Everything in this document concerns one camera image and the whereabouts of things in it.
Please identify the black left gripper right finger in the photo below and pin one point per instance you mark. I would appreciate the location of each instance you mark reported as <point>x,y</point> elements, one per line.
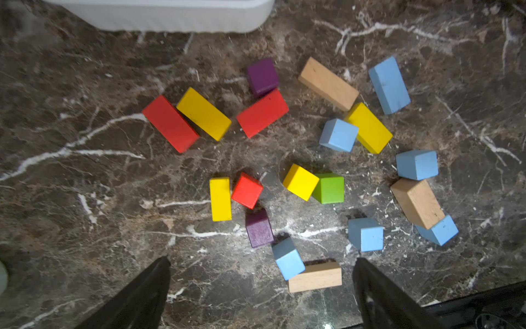
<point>383,304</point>

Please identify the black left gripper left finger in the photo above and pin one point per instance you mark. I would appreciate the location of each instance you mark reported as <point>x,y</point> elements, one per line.
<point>138,305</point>

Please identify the long tan block bottom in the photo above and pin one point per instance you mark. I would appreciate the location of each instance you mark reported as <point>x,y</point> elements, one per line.
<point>319,276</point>

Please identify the long tan block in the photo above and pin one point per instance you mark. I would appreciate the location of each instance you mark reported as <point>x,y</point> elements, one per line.
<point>319,276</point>
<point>328,85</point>

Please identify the tan block right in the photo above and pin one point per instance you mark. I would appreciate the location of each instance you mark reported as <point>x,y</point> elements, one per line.
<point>418,202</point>

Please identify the green cube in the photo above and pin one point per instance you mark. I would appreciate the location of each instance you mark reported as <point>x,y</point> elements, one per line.
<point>330,189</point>

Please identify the narrow yellow block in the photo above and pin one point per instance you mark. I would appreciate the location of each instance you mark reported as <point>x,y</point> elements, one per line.
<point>220,199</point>

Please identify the purple block lower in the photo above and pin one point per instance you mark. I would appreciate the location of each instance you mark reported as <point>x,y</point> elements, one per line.
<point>258,228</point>

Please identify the purple block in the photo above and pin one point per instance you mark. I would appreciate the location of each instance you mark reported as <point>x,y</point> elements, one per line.
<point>263,77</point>
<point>258,228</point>

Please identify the small blue cube right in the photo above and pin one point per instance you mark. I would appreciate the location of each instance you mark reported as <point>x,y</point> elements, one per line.
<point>417,164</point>

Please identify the small yellow cube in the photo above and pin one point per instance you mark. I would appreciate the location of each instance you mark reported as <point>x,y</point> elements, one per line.
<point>300,182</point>

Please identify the small red cube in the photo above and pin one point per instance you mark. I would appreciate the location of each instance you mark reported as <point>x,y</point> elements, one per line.
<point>247,191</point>

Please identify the long yellow block right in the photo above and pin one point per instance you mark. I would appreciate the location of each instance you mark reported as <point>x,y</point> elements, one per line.
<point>372,133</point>

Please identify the long yellow block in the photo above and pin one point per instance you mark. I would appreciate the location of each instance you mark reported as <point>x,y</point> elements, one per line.
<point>204,114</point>
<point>372,133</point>

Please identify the small blue block centre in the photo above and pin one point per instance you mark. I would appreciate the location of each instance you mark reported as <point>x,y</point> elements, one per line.
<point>339,135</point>

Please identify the long red block left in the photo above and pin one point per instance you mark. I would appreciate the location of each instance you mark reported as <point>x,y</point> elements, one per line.
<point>170,124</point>

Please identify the long red block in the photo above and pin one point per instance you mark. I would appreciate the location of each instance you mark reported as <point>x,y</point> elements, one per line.
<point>170,124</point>
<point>263,113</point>

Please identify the long yellow block left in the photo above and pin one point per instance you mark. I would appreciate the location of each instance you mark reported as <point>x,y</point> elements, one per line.
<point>204,114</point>

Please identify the long red block middle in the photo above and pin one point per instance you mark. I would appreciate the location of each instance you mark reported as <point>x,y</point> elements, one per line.
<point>263,113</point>

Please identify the long blue block upper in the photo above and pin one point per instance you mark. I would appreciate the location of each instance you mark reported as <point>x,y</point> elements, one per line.
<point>389,86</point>

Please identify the long tan block upper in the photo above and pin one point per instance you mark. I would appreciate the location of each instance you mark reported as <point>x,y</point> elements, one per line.
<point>328,85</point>

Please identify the purple block upper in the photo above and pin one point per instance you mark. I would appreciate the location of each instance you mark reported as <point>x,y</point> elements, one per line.
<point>263,77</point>

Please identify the white rectangular dish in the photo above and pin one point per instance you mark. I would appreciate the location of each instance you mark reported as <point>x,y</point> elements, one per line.
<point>171,16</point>

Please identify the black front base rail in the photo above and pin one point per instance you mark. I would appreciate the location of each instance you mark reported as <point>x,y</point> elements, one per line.
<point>503,307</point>

